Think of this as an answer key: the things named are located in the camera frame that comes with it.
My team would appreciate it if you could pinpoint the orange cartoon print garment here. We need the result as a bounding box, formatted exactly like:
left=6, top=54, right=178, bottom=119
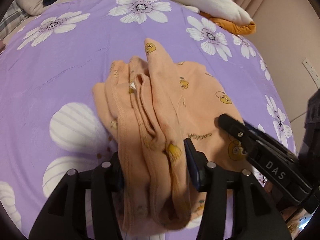
left=93, top=38, right=252, bottom=236

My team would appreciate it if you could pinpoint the purple floral bed quilt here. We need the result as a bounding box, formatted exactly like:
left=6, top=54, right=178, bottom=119
left=1, top=0, right=296, bottom=235

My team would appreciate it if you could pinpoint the grey plaid pillow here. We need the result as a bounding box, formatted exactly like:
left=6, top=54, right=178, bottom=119
left=0, top=0, right=29, bottom=40

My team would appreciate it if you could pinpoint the white wall power strip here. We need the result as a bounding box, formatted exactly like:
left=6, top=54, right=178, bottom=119
left=302, top=58, right=320, bottom=88

